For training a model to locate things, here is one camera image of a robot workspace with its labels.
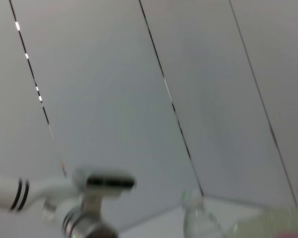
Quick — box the clear green-label water bottle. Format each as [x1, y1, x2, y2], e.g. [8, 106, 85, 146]
[181, 188, 226, 238]

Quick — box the green glass fruit bowl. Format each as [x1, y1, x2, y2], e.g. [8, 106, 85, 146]
[225, 207, 298, 238]

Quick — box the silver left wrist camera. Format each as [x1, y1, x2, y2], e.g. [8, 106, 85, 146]
[73, 168, 138, 216]

